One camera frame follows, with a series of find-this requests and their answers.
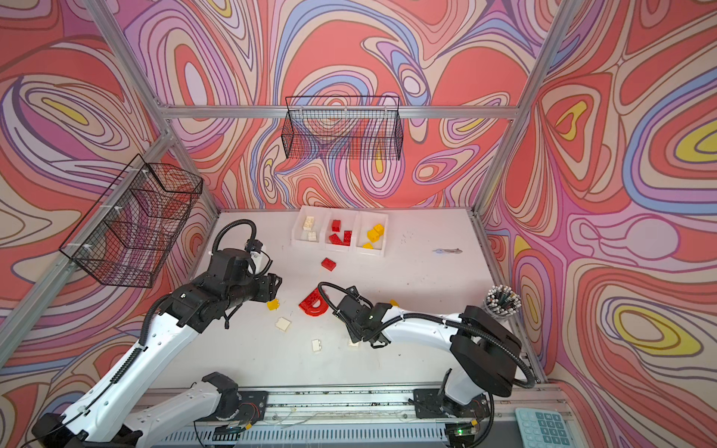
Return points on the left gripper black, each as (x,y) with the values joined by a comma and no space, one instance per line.
(269,286)

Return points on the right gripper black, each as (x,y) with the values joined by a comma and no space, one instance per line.
(354,335)

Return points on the cream long lego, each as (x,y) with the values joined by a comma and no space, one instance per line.
(309,223)

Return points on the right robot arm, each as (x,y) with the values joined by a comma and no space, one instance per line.
(488,356)

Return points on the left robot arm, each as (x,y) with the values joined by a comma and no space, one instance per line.
(238,272)

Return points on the red arch lego piece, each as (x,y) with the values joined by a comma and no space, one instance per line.
(314,305)

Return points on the left white plastic bin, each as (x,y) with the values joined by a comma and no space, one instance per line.
(299,236)

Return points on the white plastic bin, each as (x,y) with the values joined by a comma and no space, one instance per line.
(349,219)
(366,222)
(299,236)

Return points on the middle white plastic bin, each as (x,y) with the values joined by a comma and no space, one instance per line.
(349,219)

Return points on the right white plastic bin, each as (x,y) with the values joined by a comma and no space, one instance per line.
(366,222)

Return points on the small pen on table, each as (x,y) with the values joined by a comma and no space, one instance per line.
(446,251)

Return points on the cup of pens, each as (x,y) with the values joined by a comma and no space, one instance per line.
(502,302)

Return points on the teal calculator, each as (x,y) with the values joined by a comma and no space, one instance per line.
(542,429)

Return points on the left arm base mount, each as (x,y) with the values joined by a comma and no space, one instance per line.
(236,414)

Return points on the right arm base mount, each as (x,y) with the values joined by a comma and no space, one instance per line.
(479,415)

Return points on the black wire basket left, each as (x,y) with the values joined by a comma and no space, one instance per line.
(129,232)

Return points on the black wire basket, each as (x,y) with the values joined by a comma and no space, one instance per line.
(129,232)
(340,128)

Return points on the black wire basket back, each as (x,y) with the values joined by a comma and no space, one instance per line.
(340,128)

